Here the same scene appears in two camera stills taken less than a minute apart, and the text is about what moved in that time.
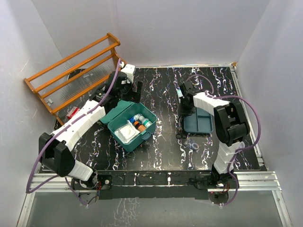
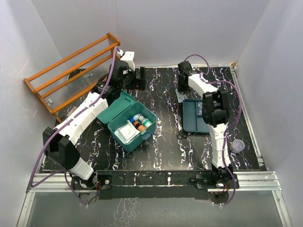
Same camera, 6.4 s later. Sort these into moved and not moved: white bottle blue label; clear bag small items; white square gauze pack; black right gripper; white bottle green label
Moved: black right gripper; clear bag small items
Not moved: white bottle green label; white bottle blue label; white square gauze pack
